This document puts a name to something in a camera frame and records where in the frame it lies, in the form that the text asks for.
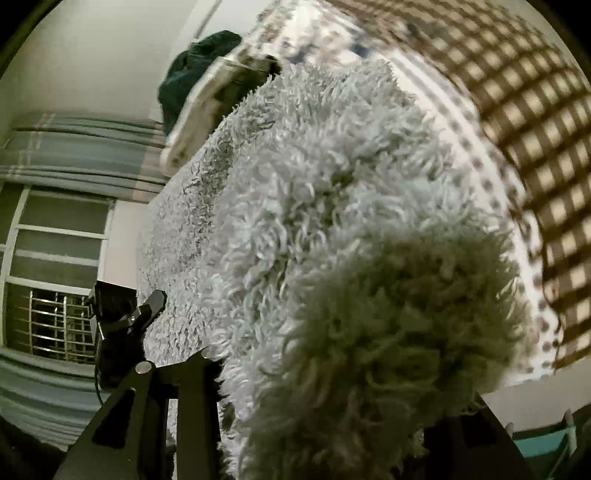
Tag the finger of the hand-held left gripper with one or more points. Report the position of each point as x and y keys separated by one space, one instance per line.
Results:
x=152 y=309

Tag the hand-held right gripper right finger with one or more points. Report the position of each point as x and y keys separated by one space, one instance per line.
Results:
x=503 y=461

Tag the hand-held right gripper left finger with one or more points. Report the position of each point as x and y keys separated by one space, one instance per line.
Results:
x=198 y=415

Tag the grey fleece blanket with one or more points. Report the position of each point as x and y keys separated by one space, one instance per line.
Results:
x=332 y=258

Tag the white folded pants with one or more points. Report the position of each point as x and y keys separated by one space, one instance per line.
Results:
x=198 y=110

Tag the teal rack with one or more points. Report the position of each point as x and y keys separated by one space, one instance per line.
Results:
x=545 y=445

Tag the metal window grille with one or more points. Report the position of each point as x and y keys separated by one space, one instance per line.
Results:
x=51 y=323

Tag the green striped curtain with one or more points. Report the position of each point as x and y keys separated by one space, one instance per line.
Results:
x=41 y=392
x=78 y=152

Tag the white framed window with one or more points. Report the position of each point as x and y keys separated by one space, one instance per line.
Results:
x=60 y=240

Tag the dark green duvet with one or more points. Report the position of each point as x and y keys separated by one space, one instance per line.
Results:
x=194 y=74

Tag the brown checked sheet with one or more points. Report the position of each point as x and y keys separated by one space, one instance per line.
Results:
x=526 y=115

